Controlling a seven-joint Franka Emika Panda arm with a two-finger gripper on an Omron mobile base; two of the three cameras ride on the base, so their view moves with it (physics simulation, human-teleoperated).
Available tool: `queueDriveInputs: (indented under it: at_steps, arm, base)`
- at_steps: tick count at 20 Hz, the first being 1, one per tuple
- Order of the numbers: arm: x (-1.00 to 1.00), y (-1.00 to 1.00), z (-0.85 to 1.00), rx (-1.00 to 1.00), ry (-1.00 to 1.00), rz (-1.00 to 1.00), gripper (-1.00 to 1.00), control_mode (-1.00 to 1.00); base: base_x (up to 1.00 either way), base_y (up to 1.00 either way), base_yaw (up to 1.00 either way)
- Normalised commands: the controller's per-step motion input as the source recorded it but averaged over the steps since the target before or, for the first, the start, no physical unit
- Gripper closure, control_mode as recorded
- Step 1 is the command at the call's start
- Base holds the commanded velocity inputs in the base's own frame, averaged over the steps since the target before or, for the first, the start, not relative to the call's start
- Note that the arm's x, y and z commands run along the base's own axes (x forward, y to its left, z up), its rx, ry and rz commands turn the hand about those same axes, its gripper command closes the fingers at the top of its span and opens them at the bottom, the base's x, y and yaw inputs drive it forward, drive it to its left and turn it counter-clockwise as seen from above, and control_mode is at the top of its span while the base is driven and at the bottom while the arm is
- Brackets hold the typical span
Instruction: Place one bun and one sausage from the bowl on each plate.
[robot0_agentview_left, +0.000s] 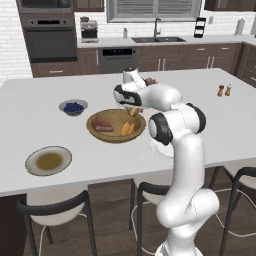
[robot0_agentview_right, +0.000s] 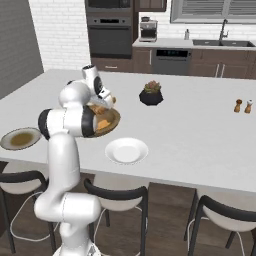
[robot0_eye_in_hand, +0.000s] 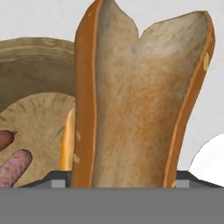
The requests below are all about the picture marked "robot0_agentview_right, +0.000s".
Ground dark sink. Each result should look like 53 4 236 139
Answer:
192 38 256 48

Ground brown sausage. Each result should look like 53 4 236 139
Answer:
87 103 108 116

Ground silver coffee machine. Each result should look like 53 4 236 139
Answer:
138 16 159 43

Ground brown pepper shaker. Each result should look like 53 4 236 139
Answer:
233 98 243 114

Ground window with blinds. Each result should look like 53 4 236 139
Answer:
170 0 256 25

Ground grey plate with brown centre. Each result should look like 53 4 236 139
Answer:
0 126 43 152

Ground brown bowl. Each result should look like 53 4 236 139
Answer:
85 105 122 139

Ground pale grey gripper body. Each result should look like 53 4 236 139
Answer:
88 95 116 111

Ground black and white bar stool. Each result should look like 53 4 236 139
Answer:
82 173 150 256
0 161 58 255
183 187 256 256

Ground brown wall cupboard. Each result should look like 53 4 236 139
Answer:
137 0 168 13

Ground white plate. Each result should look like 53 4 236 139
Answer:
104 137 150 166

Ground black wall oven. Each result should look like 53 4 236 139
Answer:
85 0 135 60

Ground dark dishwasher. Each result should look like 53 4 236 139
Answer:
151 47 193 76

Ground orange bun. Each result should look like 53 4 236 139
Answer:
96 119 112 131

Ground brown and white salt shaker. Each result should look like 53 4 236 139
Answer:
243 99 254 115

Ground silver tap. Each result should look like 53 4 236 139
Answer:
218 18 230 42

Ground brown base cupboards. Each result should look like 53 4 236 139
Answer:
90 46 256 81

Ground plant in black pot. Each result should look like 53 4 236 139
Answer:
138 79 165 107

